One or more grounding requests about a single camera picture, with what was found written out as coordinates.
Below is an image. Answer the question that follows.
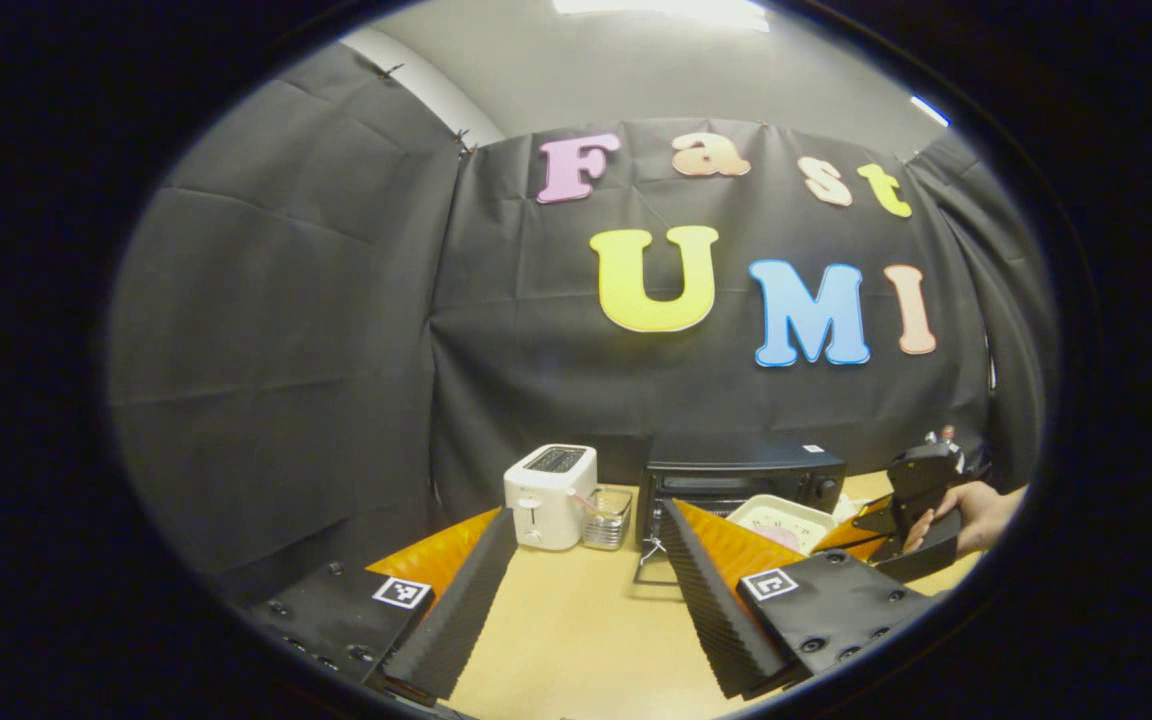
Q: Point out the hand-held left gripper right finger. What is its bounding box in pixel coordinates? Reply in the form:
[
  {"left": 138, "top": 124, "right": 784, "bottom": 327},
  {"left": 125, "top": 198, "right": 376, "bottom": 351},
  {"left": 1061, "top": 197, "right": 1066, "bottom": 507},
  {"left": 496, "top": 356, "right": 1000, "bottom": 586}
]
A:
[{"left": 658, "top": 498, "right": 937, "bottom": 701}]

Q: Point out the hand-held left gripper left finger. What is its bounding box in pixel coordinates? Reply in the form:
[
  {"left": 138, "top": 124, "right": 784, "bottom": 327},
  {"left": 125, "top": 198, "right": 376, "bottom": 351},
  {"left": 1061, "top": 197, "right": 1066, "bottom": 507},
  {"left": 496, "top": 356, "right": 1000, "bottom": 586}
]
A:
[{"left": 236, "top": 507, "right": 519, "bottom": 703}]

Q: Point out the pale food tray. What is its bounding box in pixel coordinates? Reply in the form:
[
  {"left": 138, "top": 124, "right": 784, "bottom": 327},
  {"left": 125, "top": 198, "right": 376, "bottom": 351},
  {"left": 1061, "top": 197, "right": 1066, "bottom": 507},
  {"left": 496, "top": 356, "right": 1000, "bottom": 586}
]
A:
[{"left": 726, "top": 494, "right": 837, "bottom": 556}]

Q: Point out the black electric oven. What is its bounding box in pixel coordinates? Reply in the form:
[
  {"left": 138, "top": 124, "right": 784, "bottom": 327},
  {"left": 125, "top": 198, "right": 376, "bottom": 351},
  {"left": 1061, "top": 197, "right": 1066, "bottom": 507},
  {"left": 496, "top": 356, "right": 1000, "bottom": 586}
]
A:
[{"left": 636, "top": 445, "right": 849, "bottom": 586}]

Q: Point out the white toaster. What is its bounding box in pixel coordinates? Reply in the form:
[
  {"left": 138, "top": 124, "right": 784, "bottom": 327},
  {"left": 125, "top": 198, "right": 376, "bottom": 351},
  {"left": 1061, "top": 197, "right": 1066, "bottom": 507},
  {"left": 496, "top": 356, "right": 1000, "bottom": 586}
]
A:
[{"left": 504, "top": 444, "right": 598, "bottom": 552}]

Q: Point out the black backdrop cloth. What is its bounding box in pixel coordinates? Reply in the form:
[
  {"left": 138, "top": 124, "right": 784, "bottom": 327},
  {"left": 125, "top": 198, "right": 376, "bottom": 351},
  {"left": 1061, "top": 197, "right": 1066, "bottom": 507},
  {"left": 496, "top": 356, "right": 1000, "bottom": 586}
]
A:
[{"left": 108, "top": 42, "right": 1057, "bottom": 601}]

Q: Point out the ceiling light panel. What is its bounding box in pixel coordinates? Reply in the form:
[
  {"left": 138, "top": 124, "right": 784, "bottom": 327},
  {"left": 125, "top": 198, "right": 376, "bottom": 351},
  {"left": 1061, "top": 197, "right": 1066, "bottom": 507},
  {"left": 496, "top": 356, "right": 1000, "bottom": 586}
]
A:
[{"left": 553, "top": 0, "right": 772, "bottom": 33}]

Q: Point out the wire mesh basket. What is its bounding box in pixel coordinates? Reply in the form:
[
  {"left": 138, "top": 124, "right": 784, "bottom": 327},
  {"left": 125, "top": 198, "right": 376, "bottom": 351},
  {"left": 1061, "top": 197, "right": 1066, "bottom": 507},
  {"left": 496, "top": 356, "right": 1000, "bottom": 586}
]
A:
[{"left": 581, "top": 487, "right": 634, "bottom": 551}]

